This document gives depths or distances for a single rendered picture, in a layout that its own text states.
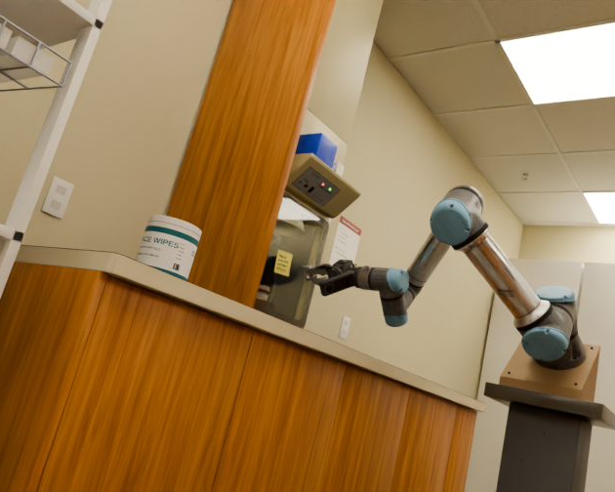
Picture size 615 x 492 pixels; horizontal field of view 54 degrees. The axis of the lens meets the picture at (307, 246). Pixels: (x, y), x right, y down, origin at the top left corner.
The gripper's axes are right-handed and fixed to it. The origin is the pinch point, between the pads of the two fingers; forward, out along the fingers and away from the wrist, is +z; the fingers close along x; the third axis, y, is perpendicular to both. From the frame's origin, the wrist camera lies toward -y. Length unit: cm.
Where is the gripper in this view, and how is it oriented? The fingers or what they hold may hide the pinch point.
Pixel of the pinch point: (309, 275)
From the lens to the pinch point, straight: 205.0
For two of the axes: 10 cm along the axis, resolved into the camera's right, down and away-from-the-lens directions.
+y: 5.7, -4.0, 7.2
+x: -2.1, -9.2, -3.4
